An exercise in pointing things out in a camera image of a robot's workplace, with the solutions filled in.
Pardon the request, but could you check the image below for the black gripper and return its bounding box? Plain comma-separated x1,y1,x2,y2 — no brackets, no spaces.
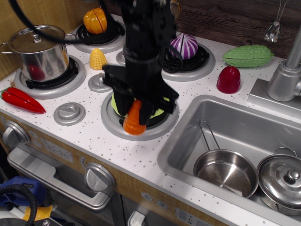
103,56,179,125

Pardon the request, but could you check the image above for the silver stove knob middle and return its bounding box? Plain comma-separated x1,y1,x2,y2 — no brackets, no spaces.
88,73,112,93

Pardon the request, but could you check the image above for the silver faucet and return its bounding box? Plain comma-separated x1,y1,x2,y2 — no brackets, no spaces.
248,31,301,114

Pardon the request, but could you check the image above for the blue device lower left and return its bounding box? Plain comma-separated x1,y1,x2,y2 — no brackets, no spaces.
0,176,47,207

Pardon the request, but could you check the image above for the hanging metal whisk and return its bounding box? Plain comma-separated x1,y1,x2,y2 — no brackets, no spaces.
264,0,289,43

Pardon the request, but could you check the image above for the silver oven dial right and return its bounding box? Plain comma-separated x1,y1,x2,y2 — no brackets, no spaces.
84,162,116,193

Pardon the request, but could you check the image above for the green toy bitter gourd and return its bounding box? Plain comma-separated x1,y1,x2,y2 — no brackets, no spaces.
222,45,274,68

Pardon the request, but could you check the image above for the hanging metal spoon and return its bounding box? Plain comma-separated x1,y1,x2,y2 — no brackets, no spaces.
170,0,182,20

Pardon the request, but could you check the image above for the front centre burner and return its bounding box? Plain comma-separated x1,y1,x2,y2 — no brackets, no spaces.
101,92,179,141

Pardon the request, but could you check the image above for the silver oven door handle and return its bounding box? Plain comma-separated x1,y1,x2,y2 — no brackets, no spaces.
8,148,111,213

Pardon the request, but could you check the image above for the light green plate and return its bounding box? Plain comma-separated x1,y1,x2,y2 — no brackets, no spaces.
111,94,164,119

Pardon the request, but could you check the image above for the back left burner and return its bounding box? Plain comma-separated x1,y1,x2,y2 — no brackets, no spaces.
71,21,126,53

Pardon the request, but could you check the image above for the silver stove knob back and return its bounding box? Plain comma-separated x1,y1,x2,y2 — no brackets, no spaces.
116,51,126,66

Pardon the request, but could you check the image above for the silver stove knob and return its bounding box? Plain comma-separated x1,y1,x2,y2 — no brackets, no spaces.
116,51,126,66
88,73,112,93
54,102,86,126

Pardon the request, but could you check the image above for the orange toy pumpkin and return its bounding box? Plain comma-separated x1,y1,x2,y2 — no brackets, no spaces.
83,8,108,34

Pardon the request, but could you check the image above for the black braided cable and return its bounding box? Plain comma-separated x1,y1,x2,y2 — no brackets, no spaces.
8,0,127,45

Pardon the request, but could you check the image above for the silver sink basin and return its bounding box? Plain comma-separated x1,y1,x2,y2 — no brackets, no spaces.
158,95,301,226

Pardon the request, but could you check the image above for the silver oven dial left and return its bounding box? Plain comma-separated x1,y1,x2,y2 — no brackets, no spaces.
2,121,30,146

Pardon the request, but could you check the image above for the back right burner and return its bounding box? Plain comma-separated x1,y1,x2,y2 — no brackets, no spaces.
162,43,215,82

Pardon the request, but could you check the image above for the yellow cloth lower left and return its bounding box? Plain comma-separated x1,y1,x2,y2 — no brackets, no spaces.
23,205,53,221

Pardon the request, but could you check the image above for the red toy chili pepper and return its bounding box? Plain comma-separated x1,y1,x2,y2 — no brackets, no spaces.
0,87,46,114

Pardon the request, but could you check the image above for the silver oven dial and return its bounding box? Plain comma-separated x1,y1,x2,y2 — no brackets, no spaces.
2,121,30,146
84,162,116,193

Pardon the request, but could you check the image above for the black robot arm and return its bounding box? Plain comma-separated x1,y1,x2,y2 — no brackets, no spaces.
103,0,179,125

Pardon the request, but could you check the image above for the silver stove knob front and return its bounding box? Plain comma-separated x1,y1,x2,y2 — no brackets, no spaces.
54,102,86,126

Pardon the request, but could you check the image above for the yellow toy corn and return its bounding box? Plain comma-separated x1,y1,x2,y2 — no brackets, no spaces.
89,48,107,70

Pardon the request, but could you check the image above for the front left burner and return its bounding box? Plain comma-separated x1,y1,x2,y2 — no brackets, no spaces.
14,56,86,99

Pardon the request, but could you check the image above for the orange toy carrot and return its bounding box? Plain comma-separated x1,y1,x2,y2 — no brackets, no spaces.
123,99,146,136

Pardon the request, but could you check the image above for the burner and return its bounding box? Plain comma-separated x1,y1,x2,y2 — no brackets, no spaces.
14,56,86,99
162,43,215,82
101,92,179,141
71,21,126,53

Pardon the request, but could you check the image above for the steel pot with lid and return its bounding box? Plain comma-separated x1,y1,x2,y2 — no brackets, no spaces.
0,28,70,82

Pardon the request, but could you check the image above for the purple white toy onion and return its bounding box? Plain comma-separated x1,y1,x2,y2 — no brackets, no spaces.
170,33,198,60

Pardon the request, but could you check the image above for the steel lidded pot in sink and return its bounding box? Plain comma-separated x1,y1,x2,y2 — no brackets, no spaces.
257,147,301,216

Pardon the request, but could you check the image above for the red toy pepper half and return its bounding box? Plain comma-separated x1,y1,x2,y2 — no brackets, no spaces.
216,66,241,94

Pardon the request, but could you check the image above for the steel saucepan in sink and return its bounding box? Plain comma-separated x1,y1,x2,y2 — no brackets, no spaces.
193,121,259,198

